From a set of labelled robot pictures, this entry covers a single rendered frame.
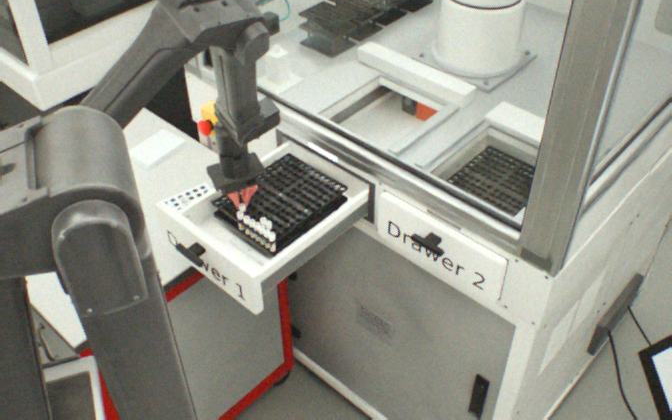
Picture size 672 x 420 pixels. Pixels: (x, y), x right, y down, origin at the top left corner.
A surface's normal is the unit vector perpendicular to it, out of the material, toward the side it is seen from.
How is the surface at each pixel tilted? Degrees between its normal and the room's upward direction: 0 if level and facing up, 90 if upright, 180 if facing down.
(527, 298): 90
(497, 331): 90
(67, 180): 6
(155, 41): 58
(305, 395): 0
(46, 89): 90
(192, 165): 0
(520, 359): 90
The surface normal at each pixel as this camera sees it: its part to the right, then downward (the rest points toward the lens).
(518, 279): -0.67, 0.49
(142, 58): -0.33, 0.12
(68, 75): 0.74, 0.44
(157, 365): 0.41, 0.60
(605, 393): 0.00, -0.75
